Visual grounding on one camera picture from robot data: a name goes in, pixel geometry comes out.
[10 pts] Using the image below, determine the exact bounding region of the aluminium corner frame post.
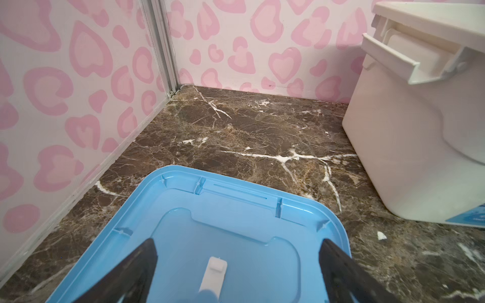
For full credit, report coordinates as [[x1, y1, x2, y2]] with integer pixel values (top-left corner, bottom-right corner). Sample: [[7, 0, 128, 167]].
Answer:
[[140, 0, 181, 98]]

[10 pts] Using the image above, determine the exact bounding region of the blue plastic box lid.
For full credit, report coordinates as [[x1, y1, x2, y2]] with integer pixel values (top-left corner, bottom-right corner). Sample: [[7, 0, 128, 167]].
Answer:
[[49, 165, 351, 302]]

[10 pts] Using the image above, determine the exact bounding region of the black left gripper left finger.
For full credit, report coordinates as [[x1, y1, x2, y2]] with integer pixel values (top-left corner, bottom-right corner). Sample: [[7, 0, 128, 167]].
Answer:
[[75, 238, 158, 303]]

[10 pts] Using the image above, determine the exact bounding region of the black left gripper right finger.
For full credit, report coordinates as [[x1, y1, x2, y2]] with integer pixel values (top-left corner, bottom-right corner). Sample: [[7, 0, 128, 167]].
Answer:
[[319, 239, 400, 303]]

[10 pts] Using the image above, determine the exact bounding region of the white plastic storage box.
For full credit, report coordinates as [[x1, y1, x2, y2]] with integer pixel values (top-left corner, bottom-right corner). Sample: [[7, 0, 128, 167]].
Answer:
[[343, 1, 484, 228]]

